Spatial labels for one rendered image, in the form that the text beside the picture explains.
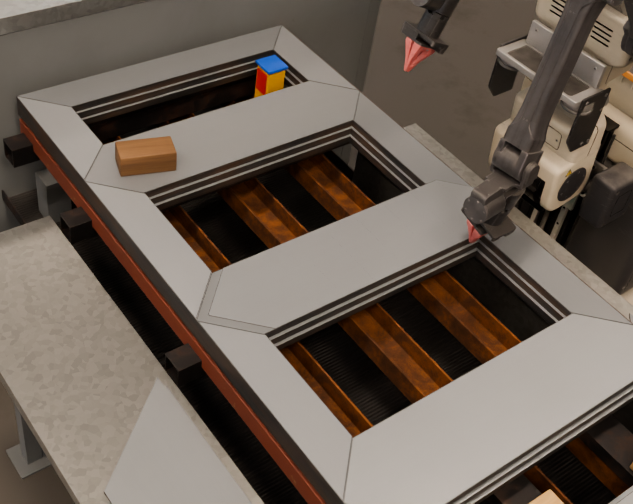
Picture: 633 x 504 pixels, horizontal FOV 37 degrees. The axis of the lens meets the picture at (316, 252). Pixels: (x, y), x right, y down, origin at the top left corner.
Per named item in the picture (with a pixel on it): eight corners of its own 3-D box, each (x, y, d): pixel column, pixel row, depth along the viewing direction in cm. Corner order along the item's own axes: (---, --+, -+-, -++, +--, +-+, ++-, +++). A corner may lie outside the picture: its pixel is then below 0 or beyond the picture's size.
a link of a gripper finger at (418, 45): (404, 74, 216) (424, 38, 212) (384, 59, 219) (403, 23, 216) (421, 78, 221) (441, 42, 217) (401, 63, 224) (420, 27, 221)
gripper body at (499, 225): (490, 244, 189) (506, 223, 183) (460, 206, 192) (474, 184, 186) (513, 233, 192) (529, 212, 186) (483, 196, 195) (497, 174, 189)
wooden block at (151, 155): (120, 177, 198) (120, 158, 194) (115, 159, 201) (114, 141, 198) (176, 170, 201) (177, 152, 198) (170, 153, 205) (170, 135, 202)
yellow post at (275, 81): (261, 137, 244) (268, 75, 231) (251, 127, 246) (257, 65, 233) (277, 132, 246) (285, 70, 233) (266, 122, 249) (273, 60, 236)
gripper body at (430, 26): (430, 48, 211) (446, 19, 208) (400, 27, 216) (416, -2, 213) (446, 53, 216) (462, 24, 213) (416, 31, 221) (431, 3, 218)
